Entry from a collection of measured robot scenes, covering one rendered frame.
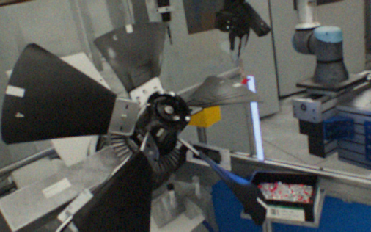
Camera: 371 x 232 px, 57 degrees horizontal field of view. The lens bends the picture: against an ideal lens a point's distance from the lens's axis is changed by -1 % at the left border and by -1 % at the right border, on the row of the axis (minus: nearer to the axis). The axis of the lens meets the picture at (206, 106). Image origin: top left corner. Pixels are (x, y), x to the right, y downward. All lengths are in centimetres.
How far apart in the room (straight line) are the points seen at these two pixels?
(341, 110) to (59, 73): 117
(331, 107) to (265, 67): 254
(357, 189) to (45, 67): 95
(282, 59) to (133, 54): 392
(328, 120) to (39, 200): 115
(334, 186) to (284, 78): 374
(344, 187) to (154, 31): 78
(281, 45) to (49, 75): 415
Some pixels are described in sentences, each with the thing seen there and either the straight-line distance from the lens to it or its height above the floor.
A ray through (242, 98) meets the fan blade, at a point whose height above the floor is 117.
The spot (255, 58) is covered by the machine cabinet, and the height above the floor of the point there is 77.
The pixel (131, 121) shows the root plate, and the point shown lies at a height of 121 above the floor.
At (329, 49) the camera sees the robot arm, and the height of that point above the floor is 118.
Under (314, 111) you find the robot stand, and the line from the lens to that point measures 150.
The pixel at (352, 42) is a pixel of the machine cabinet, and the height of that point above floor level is 56.
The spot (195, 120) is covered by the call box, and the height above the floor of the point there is 101.
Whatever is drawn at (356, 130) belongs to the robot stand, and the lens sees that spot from 157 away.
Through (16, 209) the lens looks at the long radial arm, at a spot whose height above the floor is 112.
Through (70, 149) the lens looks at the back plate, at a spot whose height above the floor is 113.
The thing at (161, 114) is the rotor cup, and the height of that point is 122.
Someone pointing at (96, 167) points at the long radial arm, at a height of 112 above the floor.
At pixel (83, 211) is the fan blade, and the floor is 114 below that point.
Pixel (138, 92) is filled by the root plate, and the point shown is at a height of 126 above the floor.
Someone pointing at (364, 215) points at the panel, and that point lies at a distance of 126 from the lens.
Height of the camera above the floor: 146
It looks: 17 degrees down
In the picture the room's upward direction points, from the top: 10 degrees counter-clockwise
